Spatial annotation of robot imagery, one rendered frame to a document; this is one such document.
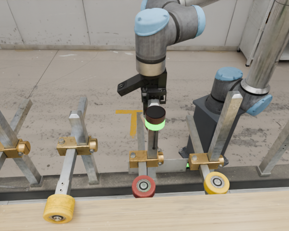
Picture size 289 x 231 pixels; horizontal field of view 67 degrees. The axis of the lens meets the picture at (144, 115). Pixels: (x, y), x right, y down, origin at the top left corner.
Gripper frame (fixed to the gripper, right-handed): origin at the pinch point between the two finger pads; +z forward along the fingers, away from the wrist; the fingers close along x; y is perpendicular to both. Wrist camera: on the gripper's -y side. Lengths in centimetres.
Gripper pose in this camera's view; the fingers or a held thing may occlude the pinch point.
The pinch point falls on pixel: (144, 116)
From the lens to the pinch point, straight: 82.1
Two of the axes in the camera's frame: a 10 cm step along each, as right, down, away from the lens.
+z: 0.1, 7.2, 6.9
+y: 10.0, -0.4, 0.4
